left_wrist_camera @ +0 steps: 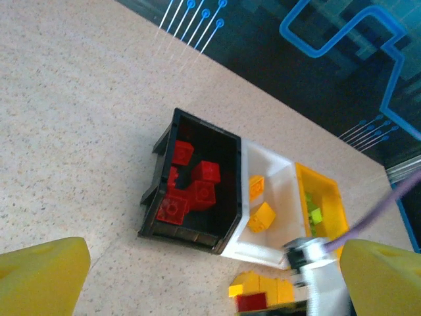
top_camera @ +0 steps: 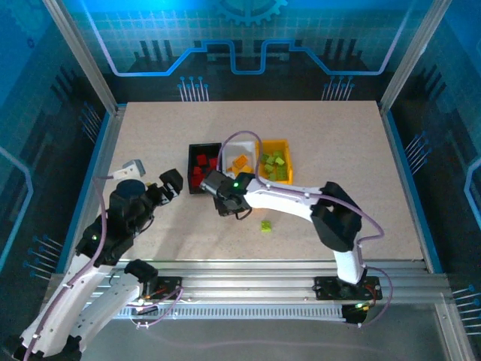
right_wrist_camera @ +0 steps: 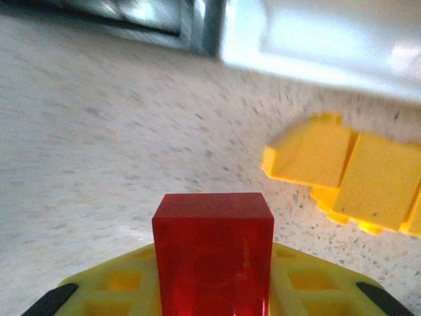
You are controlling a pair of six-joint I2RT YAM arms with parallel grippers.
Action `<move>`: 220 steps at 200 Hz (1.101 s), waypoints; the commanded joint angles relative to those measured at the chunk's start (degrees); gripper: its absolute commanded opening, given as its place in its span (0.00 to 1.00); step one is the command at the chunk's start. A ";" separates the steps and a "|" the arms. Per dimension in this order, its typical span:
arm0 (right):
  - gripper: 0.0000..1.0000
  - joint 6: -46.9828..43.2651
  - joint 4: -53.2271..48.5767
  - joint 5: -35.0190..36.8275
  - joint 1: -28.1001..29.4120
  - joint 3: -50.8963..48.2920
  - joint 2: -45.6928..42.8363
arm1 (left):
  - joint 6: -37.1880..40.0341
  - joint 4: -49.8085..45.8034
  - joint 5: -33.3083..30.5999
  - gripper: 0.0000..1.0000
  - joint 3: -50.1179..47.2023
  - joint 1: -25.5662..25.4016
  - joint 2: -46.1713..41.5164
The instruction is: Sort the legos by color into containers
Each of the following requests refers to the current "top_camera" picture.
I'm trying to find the white connector plug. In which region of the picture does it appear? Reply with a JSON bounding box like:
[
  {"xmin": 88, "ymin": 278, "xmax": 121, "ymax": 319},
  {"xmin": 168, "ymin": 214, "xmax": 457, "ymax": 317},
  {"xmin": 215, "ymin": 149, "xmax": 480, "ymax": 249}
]
[{"xmin": 129, "ymin": 300, "xmax": 159, "ymax": 317}]

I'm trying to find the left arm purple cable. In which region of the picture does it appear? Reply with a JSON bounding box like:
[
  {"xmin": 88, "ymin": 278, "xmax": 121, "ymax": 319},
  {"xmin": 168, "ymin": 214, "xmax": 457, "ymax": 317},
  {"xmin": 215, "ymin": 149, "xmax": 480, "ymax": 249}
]
[{"xmin": 20, "ymin": 173, "xmax": 186, "ymax": 361}]

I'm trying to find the thin purple cable under panel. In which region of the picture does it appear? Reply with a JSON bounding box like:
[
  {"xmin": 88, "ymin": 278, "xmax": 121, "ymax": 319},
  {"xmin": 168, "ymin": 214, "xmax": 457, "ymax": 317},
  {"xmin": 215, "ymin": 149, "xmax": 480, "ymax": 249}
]
[{"xmin": 142, "ymin": 330, "xmax": 399, "ymax": 359}]

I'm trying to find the yellow plastic bin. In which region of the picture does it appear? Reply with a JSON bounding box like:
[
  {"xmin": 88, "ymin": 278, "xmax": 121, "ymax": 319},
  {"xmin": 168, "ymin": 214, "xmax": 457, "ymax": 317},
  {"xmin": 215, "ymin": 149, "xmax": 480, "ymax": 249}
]
[{"xmin": 255, "ymin": 138, "xmax": 295, "ymax": 186}]

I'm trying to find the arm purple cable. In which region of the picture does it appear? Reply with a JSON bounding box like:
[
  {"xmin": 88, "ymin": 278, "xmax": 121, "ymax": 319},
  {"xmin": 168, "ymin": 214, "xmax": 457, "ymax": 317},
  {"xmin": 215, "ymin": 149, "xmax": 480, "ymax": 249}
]
[
  {"xmin": 20, "ymin": 173, "xmax": 186, "ymax": 361},
  {"xmin": 219, "ymin": 130, "xmax": 394, "ymax": 328}
]

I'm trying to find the aluminium lower frame rail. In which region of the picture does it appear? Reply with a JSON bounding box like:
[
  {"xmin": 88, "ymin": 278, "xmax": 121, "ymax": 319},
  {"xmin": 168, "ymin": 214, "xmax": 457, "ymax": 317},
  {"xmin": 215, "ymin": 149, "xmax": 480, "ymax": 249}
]
[{"xmin": 435, "ymin": 302, "xmax": 475, "ymax": 361}]

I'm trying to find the aluminium upright post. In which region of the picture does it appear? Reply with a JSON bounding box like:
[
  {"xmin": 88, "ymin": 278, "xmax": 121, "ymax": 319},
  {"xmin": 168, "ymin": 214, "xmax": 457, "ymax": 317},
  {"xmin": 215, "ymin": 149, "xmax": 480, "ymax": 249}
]
[
  {"xmin": 378, "ymin": 0, "xmax": 454, "ymax": 114},
  {"xmin": 41, "ymin": 0, "xmax": 127, "ymax": 114}
]

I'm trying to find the blue table edge strip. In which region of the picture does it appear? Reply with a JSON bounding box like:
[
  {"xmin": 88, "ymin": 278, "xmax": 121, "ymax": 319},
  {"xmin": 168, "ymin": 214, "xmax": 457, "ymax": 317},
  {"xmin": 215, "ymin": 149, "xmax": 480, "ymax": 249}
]
[
  {"xmin": 385, "ymin": 111, "xmax": 444, "ymax": 274},
  {"xmin": 56, "ymin": 111, "xmax": 112, "ymax": 274}
]

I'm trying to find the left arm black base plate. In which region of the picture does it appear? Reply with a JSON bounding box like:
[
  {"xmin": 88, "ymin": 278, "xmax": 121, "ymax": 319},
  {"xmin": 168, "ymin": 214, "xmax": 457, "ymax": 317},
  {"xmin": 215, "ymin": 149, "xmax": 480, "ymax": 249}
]
[{"xmin": 141, "ymin": 276, "xmax": 184, "ymax": 302}]

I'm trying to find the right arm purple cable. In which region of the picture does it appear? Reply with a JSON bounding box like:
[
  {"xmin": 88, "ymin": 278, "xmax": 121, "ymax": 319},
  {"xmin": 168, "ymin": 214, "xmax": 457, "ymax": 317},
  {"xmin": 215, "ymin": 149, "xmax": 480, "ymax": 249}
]
[{"xmin": 219, "ymin": 130, "xmax": 394, "ymax": 328}]

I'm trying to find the slotted grey cable duct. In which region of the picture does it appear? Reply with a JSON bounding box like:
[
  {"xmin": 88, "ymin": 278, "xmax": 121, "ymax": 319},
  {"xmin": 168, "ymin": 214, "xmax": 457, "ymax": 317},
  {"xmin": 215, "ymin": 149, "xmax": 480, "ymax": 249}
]
[{"xmin": 112, "ymin": 305, "xmax": 349, "ymax": 321}]

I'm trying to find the aluminium side rail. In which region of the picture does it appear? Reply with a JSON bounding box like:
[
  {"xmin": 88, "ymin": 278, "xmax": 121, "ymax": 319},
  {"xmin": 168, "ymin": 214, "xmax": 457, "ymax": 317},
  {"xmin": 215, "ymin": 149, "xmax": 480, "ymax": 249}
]
[{"xmin": 62, "ymin": 105, "xmax": 127, "ymax": 274}]

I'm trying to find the white plastic bin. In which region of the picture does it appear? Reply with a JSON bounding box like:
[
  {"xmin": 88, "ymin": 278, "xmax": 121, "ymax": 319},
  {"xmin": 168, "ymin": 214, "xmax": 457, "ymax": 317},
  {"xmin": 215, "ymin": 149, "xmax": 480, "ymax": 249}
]
[{"xmin": 220, "ymin": 140, "xmax": 261, "ymax": 177}]

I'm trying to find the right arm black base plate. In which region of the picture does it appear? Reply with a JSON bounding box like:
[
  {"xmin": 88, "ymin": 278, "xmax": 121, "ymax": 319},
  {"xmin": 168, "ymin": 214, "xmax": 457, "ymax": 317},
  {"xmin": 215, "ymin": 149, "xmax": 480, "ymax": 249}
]
[{"xmin": 313, "ymin": 275, "xmax": 383, "ymax": 302}]

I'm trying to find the black controller board with LEDs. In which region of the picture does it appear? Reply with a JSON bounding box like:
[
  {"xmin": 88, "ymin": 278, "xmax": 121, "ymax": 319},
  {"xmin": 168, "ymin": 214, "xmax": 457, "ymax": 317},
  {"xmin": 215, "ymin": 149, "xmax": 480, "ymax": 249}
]
[{"xmin": 341, "ymin": 302, "xmax": 375, "ymax": 327}]

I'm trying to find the aluminium frame cross rail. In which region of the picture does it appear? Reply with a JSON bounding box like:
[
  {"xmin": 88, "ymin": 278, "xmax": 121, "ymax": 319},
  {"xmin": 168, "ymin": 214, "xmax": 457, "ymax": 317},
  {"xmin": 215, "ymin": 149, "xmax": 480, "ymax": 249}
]
[{"xmin": 48, "ymin": 259, "xmax": 452, "ymax": 306}]

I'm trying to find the black plastic bin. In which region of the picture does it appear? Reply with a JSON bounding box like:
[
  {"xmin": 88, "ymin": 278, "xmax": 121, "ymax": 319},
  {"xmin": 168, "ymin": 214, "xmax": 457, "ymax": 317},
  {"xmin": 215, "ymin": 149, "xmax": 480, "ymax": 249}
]
[{"xmin": 187, "ymin": 141, "xmax": 223, "ymax": 196}]

